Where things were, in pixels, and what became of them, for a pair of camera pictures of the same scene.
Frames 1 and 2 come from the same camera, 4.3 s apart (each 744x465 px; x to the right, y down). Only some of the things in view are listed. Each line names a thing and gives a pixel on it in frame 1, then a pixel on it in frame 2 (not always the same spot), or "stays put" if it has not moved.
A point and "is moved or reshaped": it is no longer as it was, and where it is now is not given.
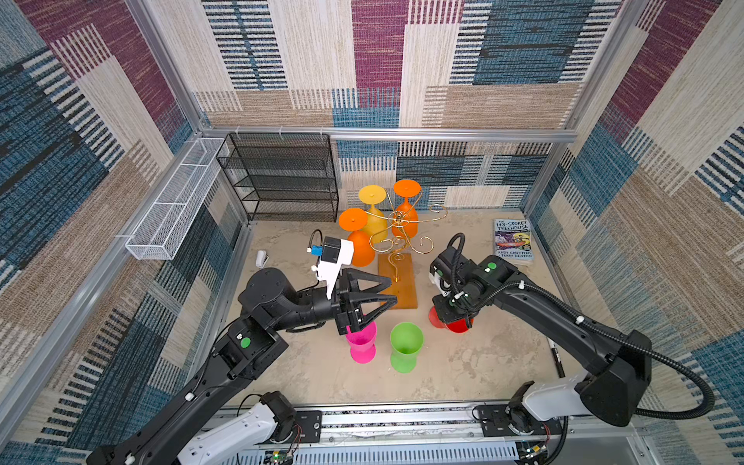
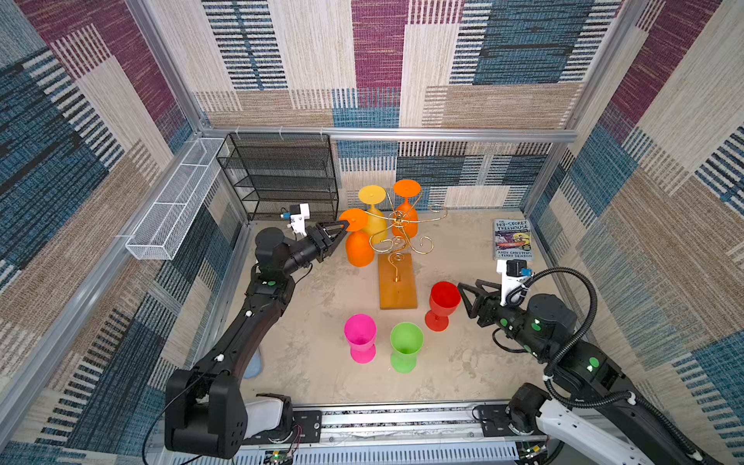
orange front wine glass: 356,220 stays put
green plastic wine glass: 406,339 stays put
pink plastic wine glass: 362,343 stays put
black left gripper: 345,307 to 325,246
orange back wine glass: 405,219 stays put
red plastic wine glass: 460,325 is moved or reshaped
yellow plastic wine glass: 376,227 stays put
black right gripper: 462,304 to 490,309
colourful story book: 512,239 stays put
